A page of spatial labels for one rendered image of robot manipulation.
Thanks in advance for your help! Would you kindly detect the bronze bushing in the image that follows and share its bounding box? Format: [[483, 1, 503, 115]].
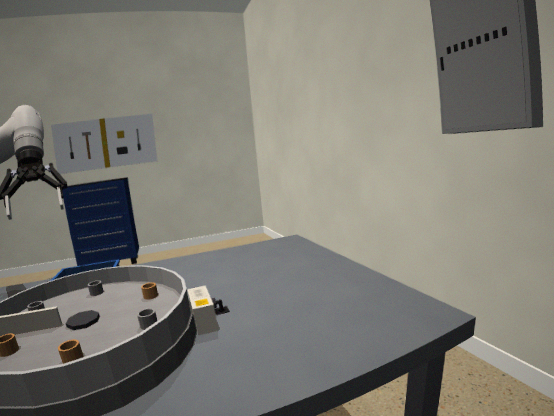
[[141, 283, 158, 300], [0, 333, 19, 357], [58, 340, 84, 364]]

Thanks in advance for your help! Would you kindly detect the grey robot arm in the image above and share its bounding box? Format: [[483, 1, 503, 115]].
[[0, 105, 44, 164]]

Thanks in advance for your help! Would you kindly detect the grey metal bushing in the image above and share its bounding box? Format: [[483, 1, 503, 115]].
[[27, 301, 45, 311], [137, 308, 157, 330], [88, 281, 104, 296]]

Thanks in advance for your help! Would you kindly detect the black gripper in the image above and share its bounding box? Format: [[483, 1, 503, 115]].
[[0, 150, 68, 220]]

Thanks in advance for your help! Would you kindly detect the blue open tray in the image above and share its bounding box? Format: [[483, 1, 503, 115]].
[[50, 259, 120, 281]]

